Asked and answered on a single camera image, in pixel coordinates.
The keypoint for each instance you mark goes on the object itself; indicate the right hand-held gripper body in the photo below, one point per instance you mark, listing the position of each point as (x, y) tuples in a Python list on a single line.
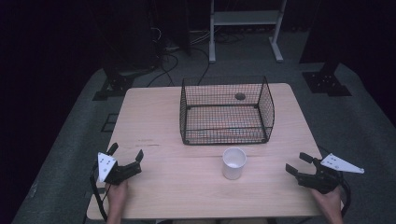
[(323, 182)]

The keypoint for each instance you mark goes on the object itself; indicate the dark round table grommet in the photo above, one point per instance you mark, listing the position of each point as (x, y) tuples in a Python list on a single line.
[(240, 96)]

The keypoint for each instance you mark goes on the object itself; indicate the person's right hand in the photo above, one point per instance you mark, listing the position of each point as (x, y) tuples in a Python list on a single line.
[(331, 202)]

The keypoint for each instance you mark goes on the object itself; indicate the person's left hand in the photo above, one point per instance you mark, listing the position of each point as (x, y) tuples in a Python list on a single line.
[(116, 194)]

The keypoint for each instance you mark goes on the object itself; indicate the white cup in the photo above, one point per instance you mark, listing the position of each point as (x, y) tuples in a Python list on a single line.
[(234, 166)]

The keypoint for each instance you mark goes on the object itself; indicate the black stand base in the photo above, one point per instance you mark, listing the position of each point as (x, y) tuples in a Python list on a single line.
[(113, 87), (327, 84)]

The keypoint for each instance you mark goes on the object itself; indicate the white metal stand frame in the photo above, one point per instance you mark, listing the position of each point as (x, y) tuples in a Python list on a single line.
[(246, 17)]

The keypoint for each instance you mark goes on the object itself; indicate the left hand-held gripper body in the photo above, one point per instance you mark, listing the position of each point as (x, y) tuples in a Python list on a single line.
[(124, 172)]

